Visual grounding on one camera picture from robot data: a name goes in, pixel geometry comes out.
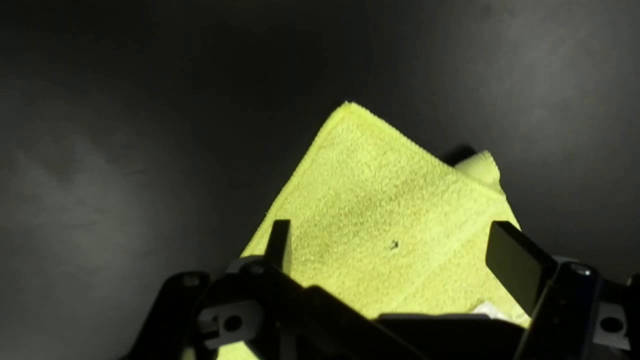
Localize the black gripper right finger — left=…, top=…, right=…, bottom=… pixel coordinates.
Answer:
left=485, top=219, right=558, bottom=311

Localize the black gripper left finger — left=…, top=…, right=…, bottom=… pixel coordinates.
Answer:
left=265, top=218, right=293, bottom=275

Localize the yellow towel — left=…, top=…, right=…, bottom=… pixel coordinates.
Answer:
left=217, top=100, right=534, bottom=360

